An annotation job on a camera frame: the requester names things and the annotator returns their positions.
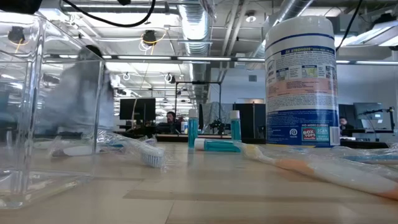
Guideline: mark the black cabinet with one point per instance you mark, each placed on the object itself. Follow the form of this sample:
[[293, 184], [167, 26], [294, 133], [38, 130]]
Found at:
[[248, 121]]

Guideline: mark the clear plastic bag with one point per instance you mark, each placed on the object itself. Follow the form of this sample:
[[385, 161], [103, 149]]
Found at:
[[37, 186]]

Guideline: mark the white blue background canister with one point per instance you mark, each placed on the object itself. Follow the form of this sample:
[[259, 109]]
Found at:
[[184, 127]]

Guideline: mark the black overhead camera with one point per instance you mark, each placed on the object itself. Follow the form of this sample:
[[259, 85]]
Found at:
[[149, 36]]

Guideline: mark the silver ceiling pipe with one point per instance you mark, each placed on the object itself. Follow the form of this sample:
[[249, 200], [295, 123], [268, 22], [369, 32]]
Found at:
[[289, 9]]

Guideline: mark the wooden background table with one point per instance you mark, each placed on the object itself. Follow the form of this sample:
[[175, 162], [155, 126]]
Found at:
[[211, 136]]

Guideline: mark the grey computer monitor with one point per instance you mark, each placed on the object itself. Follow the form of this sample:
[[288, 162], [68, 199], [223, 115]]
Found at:
[[368, 110]]

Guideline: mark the overhead LED light bar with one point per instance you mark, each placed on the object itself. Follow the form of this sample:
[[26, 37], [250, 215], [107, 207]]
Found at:
[[202, 58]]

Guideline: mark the person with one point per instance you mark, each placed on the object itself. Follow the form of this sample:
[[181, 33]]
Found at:
[[343, 124], [171, 119], [77, 93]]

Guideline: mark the black background robot arm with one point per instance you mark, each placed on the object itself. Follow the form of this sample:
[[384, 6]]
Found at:
[[217, 126]]

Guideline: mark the black metal rig frame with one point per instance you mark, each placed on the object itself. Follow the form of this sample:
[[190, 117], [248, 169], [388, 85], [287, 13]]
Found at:
[[199, 82]]

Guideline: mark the black computer monitor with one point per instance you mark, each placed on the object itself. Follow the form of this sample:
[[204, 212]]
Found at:
[[137, 109]]

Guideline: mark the white blue wipes canister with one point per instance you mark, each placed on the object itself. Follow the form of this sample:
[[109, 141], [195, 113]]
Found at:
[[301, 93]]

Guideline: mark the teal mouthwash bottle white cap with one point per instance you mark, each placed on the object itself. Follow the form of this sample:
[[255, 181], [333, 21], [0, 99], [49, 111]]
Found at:
[[235, 127], [219, 145], [192, 129]]

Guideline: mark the silver spiral ventilation duct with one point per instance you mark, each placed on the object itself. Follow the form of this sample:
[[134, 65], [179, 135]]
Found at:
[[196, 31]]

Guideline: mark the black boom stand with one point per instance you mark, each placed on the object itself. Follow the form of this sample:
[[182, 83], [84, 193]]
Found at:
[[391, 119]]

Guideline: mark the orange white toothbrush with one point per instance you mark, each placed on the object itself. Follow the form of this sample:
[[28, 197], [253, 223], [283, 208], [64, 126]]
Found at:
[[342, 175]]

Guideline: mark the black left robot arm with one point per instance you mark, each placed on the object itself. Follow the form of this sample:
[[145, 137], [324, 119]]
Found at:
[[18, 4]]

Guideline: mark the round ceiling light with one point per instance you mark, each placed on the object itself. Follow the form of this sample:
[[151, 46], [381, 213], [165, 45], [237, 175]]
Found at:
[[250, 17]]

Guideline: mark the grey wall vent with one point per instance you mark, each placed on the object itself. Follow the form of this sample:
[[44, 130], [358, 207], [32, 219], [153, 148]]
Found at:
[[252, 78]]

